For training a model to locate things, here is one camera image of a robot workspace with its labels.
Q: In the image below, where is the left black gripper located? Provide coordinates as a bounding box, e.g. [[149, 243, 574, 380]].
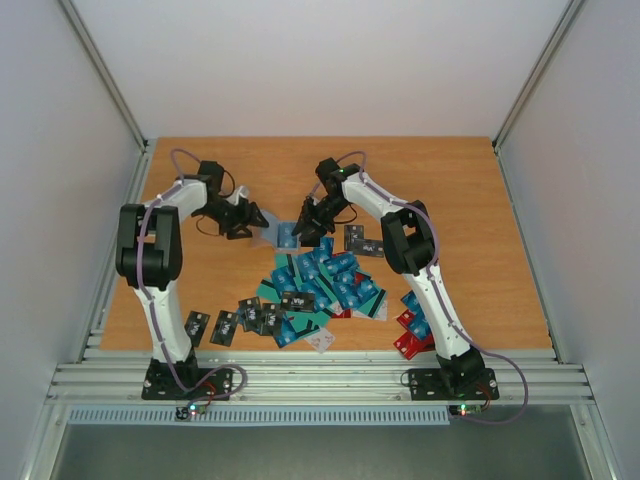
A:
[[198, 197, 271, 239]]

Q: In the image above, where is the black vip membership card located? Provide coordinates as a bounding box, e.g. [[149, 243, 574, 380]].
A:
[[280, 291, 315, 313]]

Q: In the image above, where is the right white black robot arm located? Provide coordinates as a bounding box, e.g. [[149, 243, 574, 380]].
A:
[[293, 158, 496, 399]]

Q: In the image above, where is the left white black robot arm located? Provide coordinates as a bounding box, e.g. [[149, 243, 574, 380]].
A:
[[115, 161, 269, 400]]

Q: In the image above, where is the black card top right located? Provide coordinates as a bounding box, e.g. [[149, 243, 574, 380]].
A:
[[344, 224, 364, 251]]

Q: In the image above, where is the teal card magnetic stripe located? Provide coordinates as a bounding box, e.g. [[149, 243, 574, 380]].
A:
[[256, 278, 280, 303]]

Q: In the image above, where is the black card far right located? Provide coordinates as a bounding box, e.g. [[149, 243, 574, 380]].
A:
[[353, 239, 385, 258]]

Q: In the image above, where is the far left black vip card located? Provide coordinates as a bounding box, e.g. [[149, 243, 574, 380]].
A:
[[184, 311, 210, 348]]

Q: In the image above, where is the white card with red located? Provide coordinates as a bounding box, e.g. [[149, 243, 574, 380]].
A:
[[304, 328, 336, 354]]

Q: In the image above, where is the blue card right edge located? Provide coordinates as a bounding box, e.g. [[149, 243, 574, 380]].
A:
[[404, 310, 431, 341]]

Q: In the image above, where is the red card front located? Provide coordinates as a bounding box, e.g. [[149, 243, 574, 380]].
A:
[[394, 332, 428, 360]]

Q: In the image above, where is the left small circuit board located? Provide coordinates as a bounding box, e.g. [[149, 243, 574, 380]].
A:
[[174, 404, 208, 421]]

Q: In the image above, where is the small circuit board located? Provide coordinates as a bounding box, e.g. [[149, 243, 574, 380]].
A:
[[449, 403, 485, 417], [174, 404, 208, 421]]

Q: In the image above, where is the right small circuit board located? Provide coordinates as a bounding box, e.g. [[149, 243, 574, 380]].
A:
[[449, 403, 485, 417]]

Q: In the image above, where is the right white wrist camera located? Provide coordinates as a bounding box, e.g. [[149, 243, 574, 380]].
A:
[[304, 195, 318, 209]]

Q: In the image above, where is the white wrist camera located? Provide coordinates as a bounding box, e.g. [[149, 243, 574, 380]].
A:
[[226, 185, 250, 206], [304, 195, 318, 209]]

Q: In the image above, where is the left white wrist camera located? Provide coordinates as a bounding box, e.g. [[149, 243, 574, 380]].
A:
[[226, 185, 250, 206]]

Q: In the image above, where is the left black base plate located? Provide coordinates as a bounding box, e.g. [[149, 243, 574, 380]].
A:
[[141, 364, 234, 401]]

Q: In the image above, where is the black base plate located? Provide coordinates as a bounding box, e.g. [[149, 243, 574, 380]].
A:
[[141, 364, 234, 401], [407, 368, 500, 402]]

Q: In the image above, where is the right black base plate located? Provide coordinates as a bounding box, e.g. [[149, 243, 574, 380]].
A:
[[407, 368, 500, 402]]

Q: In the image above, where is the grey slotted cable duct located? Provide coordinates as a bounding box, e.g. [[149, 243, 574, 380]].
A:
[[67, 405, 450, 427]]

